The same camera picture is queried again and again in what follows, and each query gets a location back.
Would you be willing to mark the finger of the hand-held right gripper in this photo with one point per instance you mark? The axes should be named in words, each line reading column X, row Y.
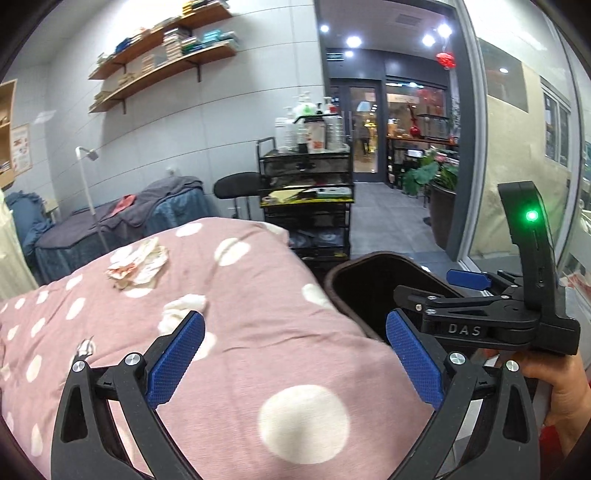
column 466, row 278
column 415, row 297

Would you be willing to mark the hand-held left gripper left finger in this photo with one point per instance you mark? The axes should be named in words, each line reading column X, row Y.
column 178, row 360

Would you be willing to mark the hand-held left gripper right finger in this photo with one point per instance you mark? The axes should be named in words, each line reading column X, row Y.
column 413, row 360

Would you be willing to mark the dark brown trash bin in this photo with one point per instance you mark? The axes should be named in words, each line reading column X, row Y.
column 360, row 286

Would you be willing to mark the person's right hand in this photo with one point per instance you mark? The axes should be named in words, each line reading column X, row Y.
column 570, row 392

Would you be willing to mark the potted green plant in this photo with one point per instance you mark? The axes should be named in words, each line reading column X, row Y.
column 438, row 184

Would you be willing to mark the stained crumpled tissue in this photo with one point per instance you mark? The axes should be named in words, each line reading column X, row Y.
column 138, row 265

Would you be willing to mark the pink polka dot blanket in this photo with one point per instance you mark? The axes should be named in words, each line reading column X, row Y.
column 277, row 323

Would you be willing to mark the black metal trolley cart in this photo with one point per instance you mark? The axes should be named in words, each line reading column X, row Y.
column 304, row 221

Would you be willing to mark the blue covered massage bed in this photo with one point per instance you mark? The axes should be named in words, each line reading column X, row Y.
column 161, row 217

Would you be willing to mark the red vase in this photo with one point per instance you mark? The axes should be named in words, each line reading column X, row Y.
column 415, row 127

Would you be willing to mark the red cloth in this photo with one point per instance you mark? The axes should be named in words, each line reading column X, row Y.
column 124, row 204

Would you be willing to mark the glass entrance door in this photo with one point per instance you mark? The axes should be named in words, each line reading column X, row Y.
column 364, row 129

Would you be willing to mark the stack of clear cups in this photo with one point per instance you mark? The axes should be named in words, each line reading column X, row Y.
column 334, row 134

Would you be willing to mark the black round stool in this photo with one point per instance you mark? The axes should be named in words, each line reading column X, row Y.
column 238, row 184

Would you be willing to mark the clear jug with black lid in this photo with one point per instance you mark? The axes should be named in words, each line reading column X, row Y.
column 315, row 136

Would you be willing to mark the white floor lamp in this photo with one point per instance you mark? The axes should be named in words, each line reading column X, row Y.
column 90, row 184

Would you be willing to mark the cream cloth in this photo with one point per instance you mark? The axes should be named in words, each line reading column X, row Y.
column 14, row 249

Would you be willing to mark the blue bedding pile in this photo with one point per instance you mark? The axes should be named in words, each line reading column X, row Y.
column 27, row 217

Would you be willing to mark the white tall bottle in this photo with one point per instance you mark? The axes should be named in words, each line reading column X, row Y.
column 285, row 134

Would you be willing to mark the red hanging ornament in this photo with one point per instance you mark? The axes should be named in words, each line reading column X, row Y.
column 445, row 60

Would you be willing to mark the white pump bottle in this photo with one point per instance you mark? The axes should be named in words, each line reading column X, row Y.
column 304, row 107

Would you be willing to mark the wooden cabinet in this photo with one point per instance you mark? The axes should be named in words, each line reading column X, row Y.
column 7, row 134

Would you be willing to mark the metal glass partition frame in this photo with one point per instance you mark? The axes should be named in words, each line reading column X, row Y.
column 468, row 138

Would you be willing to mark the wall poster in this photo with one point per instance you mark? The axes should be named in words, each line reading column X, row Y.
column 21, row 148

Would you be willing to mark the wooden wall shelf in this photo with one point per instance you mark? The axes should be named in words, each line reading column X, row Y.
column 184, row 62
column 184, row 23

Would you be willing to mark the wooden wall shelves with items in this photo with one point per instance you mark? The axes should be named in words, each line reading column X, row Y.
column 171, row 41

